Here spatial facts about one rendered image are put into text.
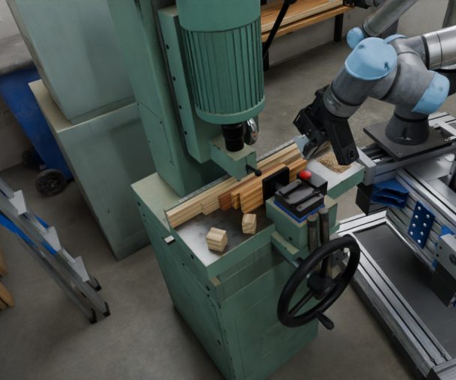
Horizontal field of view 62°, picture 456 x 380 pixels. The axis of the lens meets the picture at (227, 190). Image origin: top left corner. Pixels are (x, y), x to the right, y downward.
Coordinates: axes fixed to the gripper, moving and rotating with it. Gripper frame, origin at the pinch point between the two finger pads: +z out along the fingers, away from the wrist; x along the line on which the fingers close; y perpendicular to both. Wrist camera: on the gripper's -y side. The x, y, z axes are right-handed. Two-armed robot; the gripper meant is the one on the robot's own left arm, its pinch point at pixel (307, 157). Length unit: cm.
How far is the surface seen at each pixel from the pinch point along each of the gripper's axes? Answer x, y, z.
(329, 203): -1.6, -12.1, 6.8
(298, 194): 5.4, -6.0, 5.7
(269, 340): 16, -38, 68
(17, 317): 100, 35, 145
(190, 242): 32.2, 0.4, 21.0
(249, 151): 8.5, 11.1, 7.6
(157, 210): 31, 20, 44
